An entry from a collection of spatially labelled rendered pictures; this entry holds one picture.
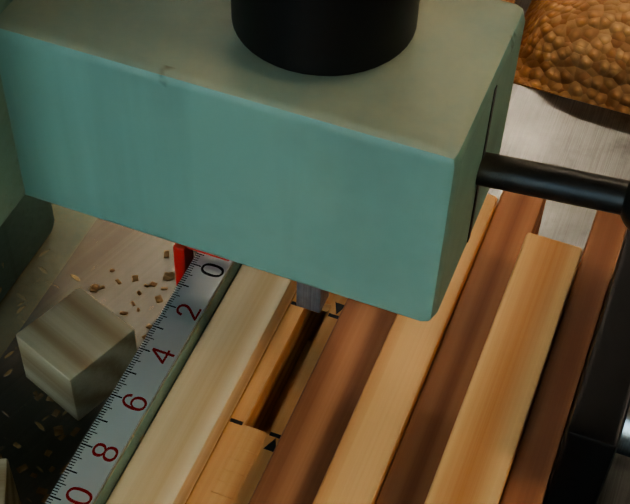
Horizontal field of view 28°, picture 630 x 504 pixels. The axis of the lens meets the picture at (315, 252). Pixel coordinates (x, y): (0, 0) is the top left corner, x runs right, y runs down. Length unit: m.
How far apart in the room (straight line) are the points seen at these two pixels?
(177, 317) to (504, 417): 0.12
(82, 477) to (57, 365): 0.18
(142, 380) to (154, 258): 0.24
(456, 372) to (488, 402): 0.03
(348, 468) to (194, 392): 0.06
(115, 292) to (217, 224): 0.27
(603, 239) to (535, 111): 0.15
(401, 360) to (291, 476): 0.05
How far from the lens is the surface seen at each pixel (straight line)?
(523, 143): 0.57
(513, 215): 0.47
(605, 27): 0.60
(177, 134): 0.35
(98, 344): 0.58
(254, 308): 0.44
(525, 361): 0.40
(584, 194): 0.36
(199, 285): 0.44
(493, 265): 0.45
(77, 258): 0.66
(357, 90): 0.33
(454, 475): 0.38
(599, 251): 0.45
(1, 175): 0.39
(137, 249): 0.66
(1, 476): 0.54
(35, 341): 0.58
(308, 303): 0.43
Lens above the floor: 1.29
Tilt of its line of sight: 49 degrees down
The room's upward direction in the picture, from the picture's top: 2 degrees clockwise
